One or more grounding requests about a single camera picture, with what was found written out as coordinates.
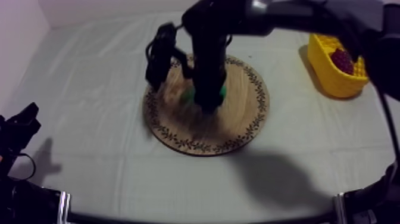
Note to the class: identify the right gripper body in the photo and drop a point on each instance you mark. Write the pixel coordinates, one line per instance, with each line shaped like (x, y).
(207, 68)

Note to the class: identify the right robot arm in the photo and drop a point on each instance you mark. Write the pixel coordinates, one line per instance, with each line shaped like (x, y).
(312, 15)

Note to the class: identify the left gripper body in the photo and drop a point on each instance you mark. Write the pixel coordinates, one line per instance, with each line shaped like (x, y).
(17, 131)

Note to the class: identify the round wooden board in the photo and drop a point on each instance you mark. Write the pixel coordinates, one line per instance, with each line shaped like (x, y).
(240, 115)

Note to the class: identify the silver metal bar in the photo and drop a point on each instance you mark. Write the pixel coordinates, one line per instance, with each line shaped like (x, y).
(64, 208)

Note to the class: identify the green toy pear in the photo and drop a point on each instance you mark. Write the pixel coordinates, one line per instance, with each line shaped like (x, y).
(188, 94)

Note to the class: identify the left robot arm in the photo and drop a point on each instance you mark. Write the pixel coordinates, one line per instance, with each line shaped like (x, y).
(28, 203)

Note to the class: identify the yellow plastic basket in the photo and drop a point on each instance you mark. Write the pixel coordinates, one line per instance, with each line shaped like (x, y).
(328, 75)

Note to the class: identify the purple toy grapes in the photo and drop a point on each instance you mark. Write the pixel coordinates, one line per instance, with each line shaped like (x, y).
(342, 61)

